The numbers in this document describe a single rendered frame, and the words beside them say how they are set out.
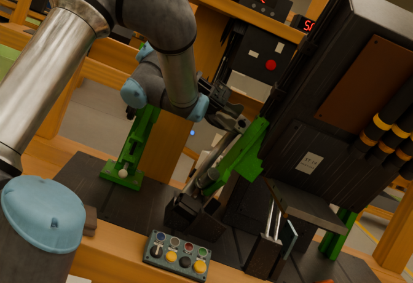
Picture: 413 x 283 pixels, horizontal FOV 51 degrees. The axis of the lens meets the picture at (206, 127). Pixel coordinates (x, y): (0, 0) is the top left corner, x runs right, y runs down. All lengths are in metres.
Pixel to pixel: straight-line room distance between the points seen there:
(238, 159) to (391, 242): 0.87
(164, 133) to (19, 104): 0.88
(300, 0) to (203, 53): 10.45
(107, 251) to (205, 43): 0.78
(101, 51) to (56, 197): 1.01
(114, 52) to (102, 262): 0.81
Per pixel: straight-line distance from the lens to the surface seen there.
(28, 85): 0.72
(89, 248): 1.02
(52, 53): 0.74
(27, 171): 1.31
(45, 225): 0.61
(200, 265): 1.04
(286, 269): 1.33
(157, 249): 1.02
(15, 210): 0.61
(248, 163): 1.19
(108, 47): 1.60
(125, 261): 1.02
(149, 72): 1.14
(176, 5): 0.77
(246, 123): 1.27
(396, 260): 1.89
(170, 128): 1.52
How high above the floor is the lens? 1.40
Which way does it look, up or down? 10 degrees down
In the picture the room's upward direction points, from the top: 23 degrees clockwise
